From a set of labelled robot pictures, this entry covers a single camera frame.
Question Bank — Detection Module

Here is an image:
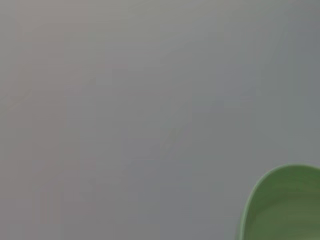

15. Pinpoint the light green plate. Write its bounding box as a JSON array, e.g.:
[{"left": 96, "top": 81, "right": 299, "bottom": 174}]
[{"left": 236, "top": 163, "right": 320, "bottom": 240}]

